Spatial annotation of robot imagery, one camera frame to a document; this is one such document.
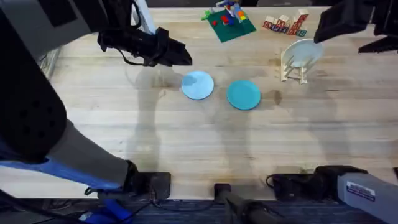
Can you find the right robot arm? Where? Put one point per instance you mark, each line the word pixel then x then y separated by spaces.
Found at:
pixel 367 193

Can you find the teal plate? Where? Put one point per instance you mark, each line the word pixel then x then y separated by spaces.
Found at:
pixel 243 95

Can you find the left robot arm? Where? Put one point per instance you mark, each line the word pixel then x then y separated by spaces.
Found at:
pixel 31 124

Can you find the small wooden peg rack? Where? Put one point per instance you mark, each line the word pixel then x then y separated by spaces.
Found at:
pixel 293 73

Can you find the light blue plate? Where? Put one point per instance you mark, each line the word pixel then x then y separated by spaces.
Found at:
pixel 197 85

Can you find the black camera stand post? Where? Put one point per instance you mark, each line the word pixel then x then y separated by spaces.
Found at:
pixel 245 208

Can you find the green board with toy blocks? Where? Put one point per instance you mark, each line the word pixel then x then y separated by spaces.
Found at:
pixel 231 26

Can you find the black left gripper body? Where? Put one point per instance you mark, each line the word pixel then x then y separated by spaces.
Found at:
pixel 140 43

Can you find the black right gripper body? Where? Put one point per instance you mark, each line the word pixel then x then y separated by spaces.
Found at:
pixel 387 17

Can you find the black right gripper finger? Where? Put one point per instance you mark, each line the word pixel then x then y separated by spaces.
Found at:
pixel 384 45
pixel 345 21

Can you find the left wrist flat plate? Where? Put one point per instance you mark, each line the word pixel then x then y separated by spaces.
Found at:
pixel 145 15

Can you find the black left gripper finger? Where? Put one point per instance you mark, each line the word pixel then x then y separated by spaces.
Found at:
pixel 178 46
pixel 180 61

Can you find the heap of wooden letter blocks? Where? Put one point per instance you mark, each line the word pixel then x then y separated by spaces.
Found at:
pixel 287 25

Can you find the pale white plate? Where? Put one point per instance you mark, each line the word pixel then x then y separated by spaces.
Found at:
pixel 303 53

